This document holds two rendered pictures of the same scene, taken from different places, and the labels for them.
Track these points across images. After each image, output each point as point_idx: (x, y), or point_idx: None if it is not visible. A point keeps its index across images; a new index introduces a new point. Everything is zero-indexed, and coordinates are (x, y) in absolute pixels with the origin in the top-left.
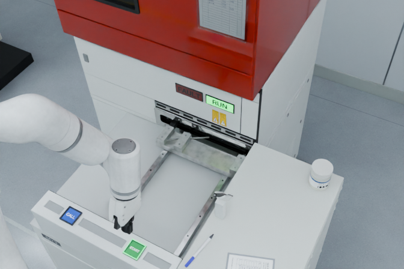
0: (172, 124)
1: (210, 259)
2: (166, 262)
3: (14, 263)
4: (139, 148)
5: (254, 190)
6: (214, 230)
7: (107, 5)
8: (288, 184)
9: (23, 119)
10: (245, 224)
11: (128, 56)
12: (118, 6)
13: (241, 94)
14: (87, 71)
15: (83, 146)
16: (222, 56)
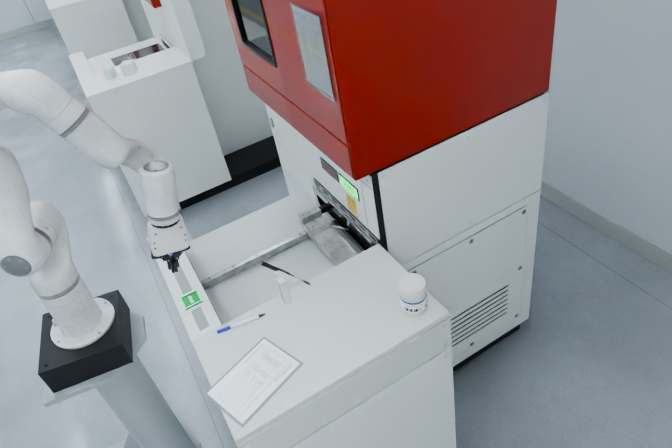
0: (322, 207)
1: (244, 335)
2: (207, 322)
3: (20, 234)
4: (167, 171)
5: (339, 288)
6: (269, 311)
7: (261, 58)
8: (379, 296)
9: (10, 85)
10: (303, 317)
11: None
12: (265, 59)
13: (346, 171)
14: (275, 138)
15: (81, 137)
16: (326, 119)
